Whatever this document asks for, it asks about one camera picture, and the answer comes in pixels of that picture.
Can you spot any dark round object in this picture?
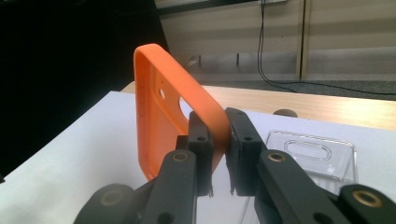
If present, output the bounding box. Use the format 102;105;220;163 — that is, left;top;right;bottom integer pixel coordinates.
273;108;299;119

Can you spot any clear plastic container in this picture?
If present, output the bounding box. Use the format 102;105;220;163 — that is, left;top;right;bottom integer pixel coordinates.
239;130;357;224

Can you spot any dark curtain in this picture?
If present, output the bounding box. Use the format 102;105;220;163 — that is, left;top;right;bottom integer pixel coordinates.
0;0;170;179

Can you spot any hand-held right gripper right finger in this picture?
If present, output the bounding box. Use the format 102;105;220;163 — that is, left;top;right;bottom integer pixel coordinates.
224;106;269;197

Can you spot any black power cable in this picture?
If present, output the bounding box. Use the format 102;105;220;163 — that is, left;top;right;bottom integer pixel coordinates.
256;0;396;96

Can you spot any beige long counter cabinet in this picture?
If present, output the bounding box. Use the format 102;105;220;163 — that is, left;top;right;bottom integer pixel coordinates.
154;0;396;82

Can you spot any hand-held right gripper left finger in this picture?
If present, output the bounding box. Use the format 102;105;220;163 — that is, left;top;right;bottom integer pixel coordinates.
176;111;215;199

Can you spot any orange phone case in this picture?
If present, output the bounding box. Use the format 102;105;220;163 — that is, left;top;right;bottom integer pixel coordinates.
134;43;232;182

